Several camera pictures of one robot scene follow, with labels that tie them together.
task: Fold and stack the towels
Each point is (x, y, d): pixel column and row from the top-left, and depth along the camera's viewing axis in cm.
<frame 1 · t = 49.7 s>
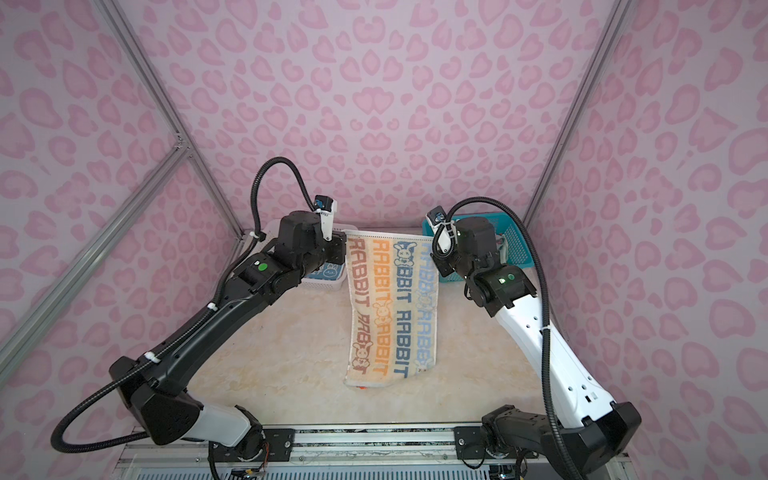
left hand: (349, 231, 71), fingers closed
right hand: (441, 234, 70), fingers closed
striped rabbit letter towel: (393, 309, 86), point 13 cm above the table

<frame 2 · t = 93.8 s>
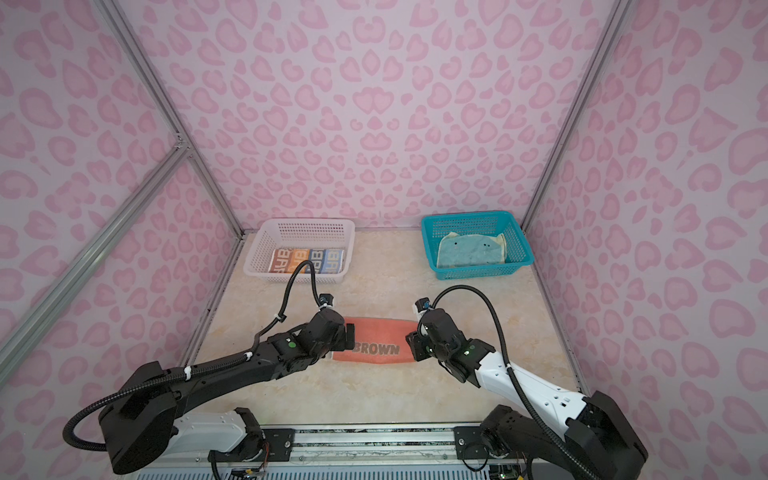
left hand: (347, 329, 85), fingers open
right hand: (409, 335, 82), fingers open
striped rabbit letter towel: (324, 261, 109), point 4 cm above the table
red brown towel: (379, 340, 92), on the table

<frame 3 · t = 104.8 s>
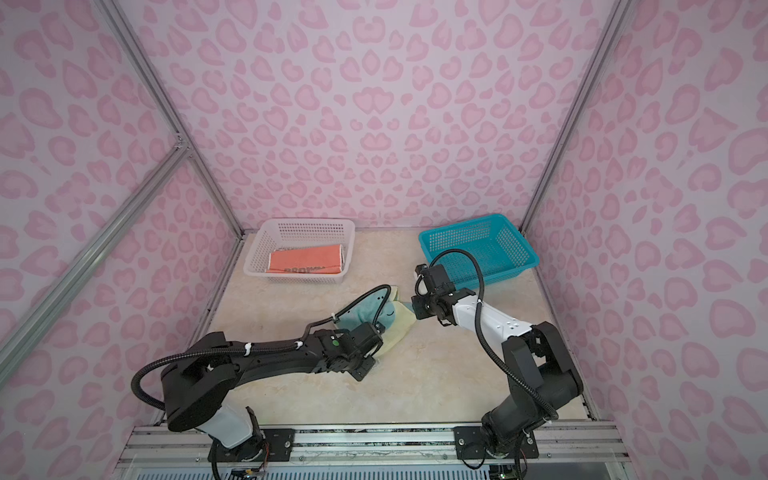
left hand: (369, 363, 85), fingers closed
right hand: (417, 300, 90), fingers open
red brown towel: (307, 260, 106), point 6 cm above the table
teal cat face towel: (367, 311, 94), point 5 cm above the table
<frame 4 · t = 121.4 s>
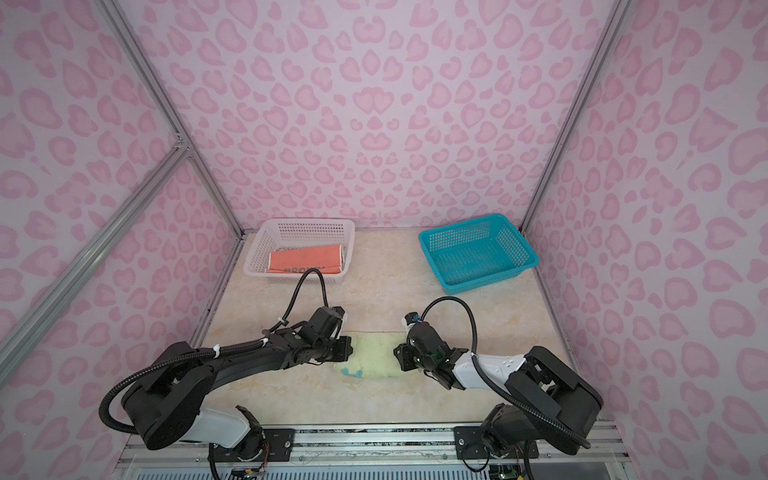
left hand: (358, 352, 86), fingers closed
right hand: (394, 350, 86), fingers open
teal cat face towel: (374, 356, 88), point 2 cm above the table
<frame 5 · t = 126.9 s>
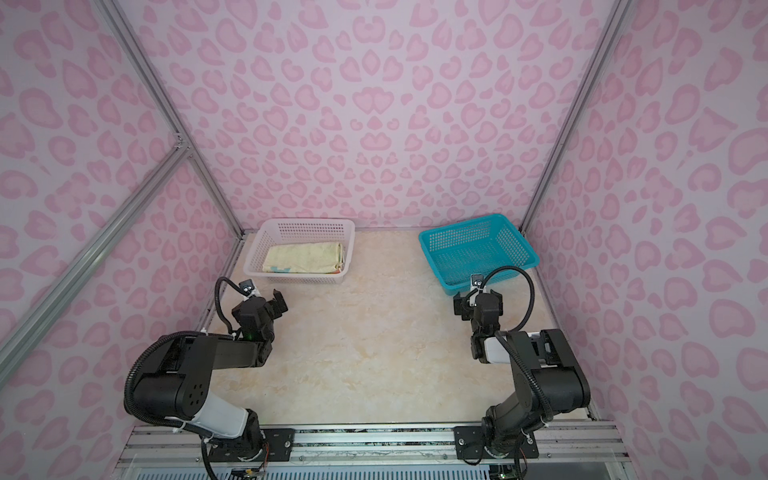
left hand: (268, 291, 93), fingers open
right hand: (474, 287, 93), fingers open
teal cat face towel: (319, 258, 106), point 7 cm above the table
